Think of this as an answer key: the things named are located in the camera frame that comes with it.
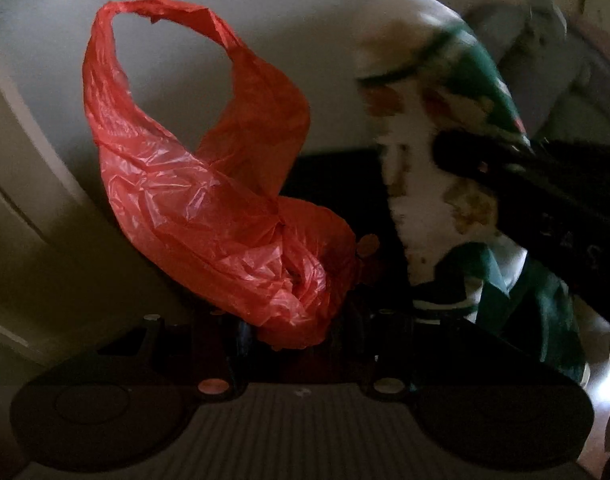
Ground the red plastic bag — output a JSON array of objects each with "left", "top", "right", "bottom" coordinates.
[{"left": 82, "top": 0, "right": 357, "bottom": 349}]

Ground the white green snack wrapper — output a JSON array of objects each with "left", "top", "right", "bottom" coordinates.
[{"left": 354, "top": 0, "right": 588, "bottom": 382}]

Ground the beige door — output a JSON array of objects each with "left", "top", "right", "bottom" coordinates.
[{"left": 0, "top": 56, "right": 112, "bottom": 362}]

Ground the purple grey backpack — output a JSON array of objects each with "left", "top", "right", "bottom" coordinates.
[{"left": 464, "top": 0, "right": 610, "bottom": 146}]

